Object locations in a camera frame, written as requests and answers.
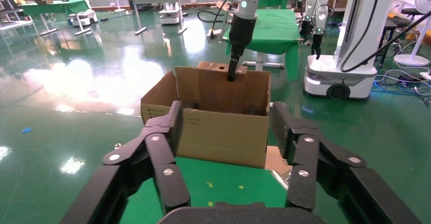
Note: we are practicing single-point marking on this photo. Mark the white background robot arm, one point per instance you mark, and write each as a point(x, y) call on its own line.
point(304, 14)
point(321, 14)

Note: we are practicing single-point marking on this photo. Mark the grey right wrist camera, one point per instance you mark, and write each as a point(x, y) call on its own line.
point(215, 34)

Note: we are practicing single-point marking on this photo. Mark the white power strip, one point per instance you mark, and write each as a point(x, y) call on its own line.
point(426, 75)

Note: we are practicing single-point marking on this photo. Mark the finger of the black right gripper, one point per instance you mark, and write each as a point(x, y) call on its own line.
point(233, 67)

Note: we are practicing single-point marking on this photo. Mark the small taped cardboard box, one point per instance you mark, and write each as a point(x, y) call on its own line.
point(210, 81)

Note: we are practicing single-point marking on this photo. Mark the black foam block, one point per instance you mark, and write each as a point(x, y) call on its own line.
point(190, 105)
point(256, 110)

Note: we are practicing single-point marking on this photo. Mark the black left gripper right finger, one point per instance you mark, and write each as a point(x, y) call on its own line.
point(303, 162)

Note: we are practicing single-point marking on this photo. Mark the white wheeled robot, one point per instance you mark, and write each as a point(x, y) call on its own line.
point(353, 77)

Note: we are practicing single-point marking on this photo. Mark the blue floor scrap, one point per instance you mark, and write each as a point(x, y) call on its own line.
point(27, 130)

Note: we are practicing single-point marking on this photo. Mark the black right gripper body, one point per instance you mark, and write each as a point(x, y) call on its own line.
point(241, 32)

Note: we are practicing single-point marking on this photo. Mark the brown cardboard flap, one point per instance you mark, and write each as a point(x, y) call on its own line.
point(223, 5)

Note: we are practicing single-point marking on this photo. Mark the large open cardboard carton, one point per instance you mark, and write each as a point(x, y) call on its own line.
point(219, 138)

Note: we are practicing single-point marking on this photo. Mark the metal shelf rack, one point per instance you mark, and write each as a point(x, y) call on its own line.
point(13, 23)

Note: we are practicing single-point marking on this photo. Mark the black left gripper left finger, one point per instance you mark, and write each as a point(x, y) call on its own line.
point(161, 155)

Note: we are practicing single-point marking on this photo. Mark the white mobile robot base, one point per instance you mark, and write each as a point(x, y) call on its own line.
point(84, 18)
point(169, 15)

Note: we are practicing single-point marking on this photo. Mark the black round stool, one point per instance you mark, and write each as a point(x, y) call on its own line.
point(412, 12)

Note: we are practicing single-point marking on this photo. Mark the black side table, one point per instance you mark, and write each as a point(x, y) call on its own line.
point(397, 22)

